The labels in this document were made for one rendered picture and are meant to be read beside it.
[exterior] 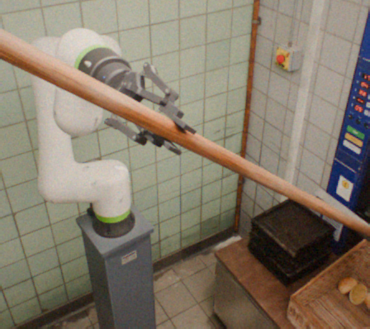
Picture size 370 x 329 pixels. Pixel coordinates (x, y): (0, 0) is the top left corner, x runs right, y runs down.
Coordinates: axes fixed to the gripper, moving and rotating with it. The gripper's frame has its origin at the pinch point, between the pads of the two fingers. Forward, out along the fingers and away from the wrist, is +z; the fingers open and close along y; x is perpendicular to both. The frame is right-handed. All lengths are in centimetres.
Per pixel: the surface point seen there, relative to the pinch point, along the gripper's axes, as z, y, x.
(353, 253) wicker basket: -21, 8, -156
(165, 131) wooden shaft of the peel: 1.8, 0.3, 2.5
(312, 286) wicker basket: -23, 30, -146
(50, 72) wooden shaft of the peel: 1.5, 1.2, 22.7
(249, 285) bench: -46, 50, -145
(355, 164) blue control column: -39, -24, -142
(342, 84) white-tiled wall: -57, -49, -124
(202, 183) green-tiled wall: -119, 32, -162
